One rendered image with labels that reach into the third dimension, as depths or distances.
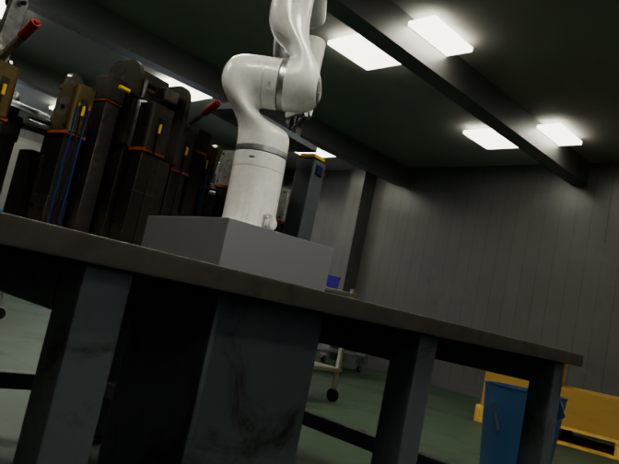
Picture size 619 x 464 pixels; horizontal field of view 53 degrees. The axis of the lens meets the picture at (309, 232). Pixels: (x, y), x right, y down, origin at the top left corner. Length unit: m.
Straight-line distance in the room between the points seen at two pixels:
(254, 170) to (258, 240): 0.22
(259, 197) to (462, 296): 7.80
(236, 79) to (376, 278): 8.68
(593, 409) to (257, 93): 4.82
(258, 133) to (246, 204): 0.16
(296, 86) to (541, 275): 7.36
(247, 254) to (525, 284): 7.61
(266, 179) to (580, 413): 4.78
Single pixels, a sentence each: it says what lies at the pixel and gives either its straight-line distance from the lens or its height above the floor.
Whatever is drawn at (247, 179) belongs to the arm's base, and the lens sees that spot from 1.37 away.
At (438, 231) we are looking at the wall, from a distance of 9.50.
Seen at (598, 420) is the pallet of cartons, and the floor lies 0.27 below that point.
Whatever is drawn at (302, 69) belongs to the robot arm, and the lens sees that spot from 1.44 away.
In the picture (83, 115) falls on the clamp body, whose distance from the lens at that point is 1.58.
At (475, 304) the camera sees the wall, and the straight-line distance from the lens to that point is 8.95.
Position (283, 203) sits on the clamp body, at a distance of 2.17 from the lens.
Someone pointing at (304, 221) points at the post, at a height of 0.94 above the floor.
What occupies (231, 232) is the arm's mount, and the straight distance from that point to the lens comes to 1.17.
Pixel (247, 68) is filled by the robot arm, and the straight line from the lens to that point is 1.46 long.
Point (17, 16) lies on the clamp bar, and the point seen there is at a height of 1.17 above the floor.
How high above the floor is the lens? 0.65
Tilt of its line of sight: 7 degrees up
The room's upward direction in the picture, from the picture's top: 12 degrees clockwise
